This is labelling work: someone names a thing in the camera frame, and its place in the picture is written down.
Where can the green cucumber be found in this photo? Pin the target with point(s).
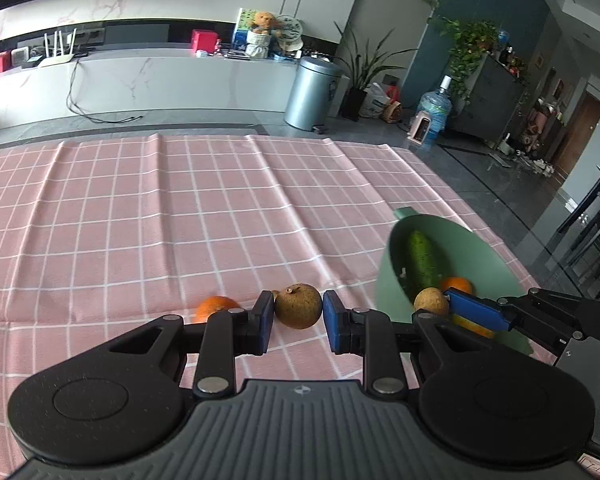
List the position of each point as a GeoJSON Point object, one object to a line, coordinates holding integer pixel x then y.
{"type": "Point", "coordinates": [422, 257]}

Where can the red bag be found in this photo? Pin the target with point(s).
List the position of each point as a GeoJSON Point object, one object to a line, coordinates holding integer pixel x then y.
{"type": "Point", "coordinates": [392, 107]}

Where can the orange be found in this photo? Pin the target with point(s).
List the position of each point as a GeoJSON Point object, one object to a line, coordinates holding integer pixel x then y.
{"type": "Point", "coordinates": [457, 285]}
{"type": "Point", "coordinates": [215, 307]}
{"type": "Point", "coordinates": [472, 327]}

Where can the green colander bowl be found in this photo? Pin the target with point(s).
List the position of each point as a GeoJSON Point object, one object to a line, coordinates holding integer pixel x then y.
{"type": "Point", "coordinates": [480, 260]}

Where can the pink checked tablecloth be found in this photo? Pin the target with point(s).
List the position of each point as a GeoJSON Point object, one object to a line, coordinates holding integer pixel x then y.
{"type": "Point", "coordinates": [130, 235]}

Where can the pink space heater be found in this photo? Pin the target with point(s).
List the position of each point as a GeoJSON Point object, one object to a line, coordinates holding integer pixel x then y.
{"type": "Point", "coordinates": [420, 130]}

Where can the brown longan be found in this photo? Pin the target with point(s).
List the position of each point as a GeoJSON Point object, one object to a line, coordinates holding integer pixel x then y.
{"type": "Point", "coordinates": [297, 307]}
{"type": "Point", "coordinates": [430, 301]}

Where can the brown wooden door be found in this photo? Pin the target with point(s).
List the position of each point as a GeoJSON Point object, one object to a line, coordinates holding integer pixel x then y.
{"type": "Point", "coordinates": [577, 135]}

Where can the colourful picture card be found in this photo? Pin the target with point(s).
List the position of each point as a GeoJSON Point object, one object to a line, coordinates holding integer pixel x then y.
{"type": "Point", "coordinates": [242, 27]}

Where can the brown teddy bear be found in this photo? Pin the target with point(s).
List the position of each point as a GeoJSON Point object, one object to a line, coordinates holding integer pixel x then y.
{"type": "Point", "coordinates": [263, 22]}

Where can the silver pedal trash can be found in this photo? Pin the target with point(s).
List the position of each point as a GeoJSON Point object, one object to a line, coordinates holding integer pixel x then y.
{"type": "Point", "coordinates": [310, 95]}

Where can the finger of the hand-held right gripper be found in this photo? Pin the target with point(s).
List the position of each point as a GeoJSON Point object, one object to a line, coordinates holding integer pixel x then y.
{"type": "Point", "coordinates": [480, 311]}

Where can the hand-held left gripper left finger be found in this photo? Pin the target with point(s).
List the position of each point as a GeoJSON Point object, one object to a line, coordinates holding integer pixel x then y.
{"type": "Point", "coordinates": [265, 322]}

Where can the small white device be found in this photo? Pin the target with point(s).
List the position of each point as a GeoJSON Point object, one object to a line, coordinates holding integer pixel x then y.
{"type": "Point", "coordinates": [20, 56]}

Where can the grey sideboard cabinet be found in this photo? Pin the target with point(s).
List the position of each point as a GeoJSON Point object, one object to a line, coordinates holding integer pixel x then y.
{"type": "Point", "coordinates": [490, 105]}

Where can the blue water jug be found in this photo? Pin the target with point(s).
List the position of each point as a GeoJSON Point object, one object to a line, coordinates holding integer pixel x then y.
{"type": "Point", "coordinates": [436, 110]}

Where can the black dining chair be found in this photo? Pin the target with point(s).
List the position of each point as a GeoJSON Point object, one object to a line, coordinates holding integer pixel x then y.
{"type": "Point", "coordinates": [592, 230]}

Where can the white router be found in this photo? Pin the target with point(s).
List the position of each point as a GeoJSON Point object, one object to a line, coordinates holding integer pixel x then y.
{"type": "Point", "coordinates": [57, 59]}

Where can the white marble television cabinet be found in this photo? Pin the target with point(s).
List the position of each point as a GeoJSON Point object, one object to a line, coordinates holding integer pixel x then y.
{"type": "Point", "coordinates": [180, 82]}

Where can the decorative round plate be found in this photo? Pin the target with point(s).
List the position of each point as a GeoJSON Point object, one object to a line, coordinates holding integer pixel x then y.
{"type": "Point", "coordinates": [289, 30]}

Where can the snake plant in black pot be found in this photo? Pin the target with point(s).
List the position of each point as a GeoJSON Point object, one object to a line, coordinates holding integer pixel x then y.
{"type": "Point", "coordinates": [355, 105]}

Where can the white plastic bag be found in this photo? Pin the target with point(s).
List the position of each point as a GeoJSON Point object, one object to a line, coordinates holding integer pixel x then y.
{"type": "Point", "coordinates": [374, 102]}

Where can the trailing pothos plant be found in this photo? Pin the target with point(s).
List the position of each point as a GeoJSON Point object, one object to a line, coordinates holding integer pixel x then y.
{"type": "Point", "coordinates": [467, 45]}

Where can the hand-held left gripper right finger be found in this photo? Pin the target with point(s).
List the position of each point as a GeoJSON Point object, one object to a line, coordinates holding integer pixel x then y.
{"type": "Point", "coordinates": [334, 322]}

